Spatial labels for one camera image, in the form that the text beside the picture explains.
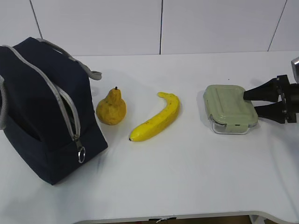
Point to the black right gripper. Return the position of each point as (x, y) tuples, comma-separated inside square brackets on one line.
[(284, 110)]

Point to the glass container with green lid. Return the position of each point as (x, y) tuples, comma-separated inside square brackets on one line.
[(227, 111)]

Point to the navy blue lunch bag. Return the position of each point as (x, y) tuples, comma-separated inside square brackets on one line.
[(46, 108)]

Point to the yellow banana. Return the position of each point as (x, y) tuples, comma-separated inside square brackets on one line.
[(160, 121)]

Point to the yellow pear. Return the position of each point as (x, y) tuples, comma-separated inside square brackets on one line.
[(112, 109)]

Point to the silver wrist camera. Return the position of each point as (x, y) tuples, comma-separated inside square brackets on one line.
[(295, 68)]

